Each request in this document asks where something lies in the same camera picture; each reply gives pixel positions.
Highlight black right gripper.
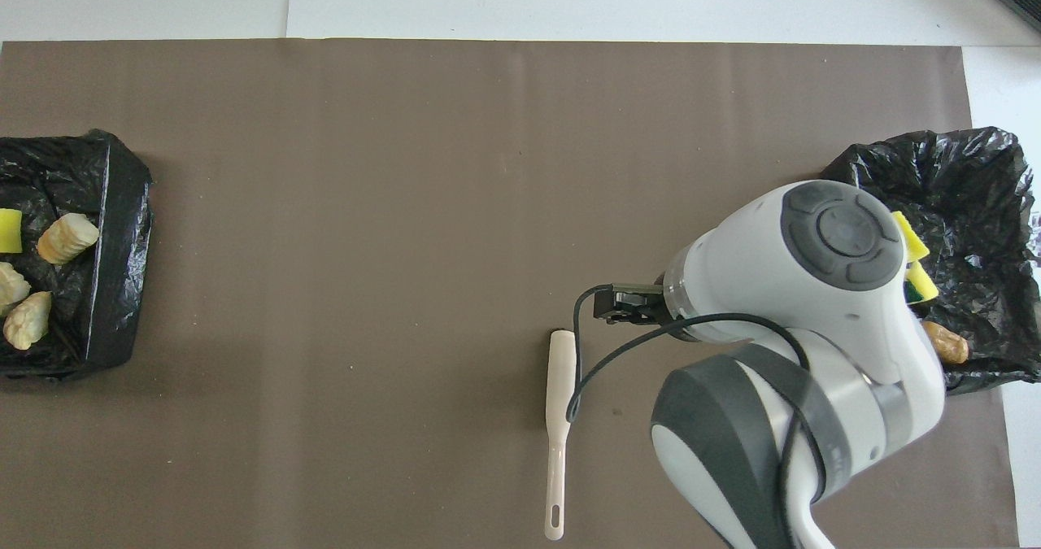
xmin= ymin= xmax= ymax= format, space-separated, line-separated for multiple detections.
xmin=592 ymin=282 xmax=676 ymax=326

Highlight beige hand brush black bristles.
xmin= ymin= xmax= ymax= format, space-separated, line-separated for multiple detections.
xmin=543 ymin=329 xmax=579 ymax=542

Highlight yellow sponge piece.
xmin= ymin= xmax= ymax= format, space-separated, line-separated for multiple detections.
xmin=891 ymin=210 xmax=930 ymax=264

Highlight yellow sponge green scouring pad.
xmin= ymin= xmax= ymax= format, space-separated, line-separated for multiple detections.
xmin=903 ymin=260 xmax=940 ymax=304

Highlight brown cork-like sponge lump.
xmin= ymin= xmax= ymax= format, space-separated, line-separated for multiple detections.
xmin=921 ymin=321 xmax=970 ymax=364

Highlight beige sponge chunk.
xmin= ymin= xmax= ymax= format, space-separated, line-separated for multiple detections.
xmin=2 ymin=290 xmax=53 ymax=351
xmin=37 ymin=212 xmax=101 ymax=265
xmin=0 ymin=261 xmax=32 ymax=318

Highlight black bag-lined trash bin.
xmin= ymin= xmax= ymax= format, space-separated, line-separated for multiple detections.
xmin=821 ymin=127 xmax=1041 ymax=395
xmin=0 ymin=129 xmax=154 ymax=381

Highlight brown paper table mat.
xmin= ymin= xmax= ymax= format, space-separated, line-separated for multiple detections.
xmin=0 ymin=39 xmax=1021 ymax=549

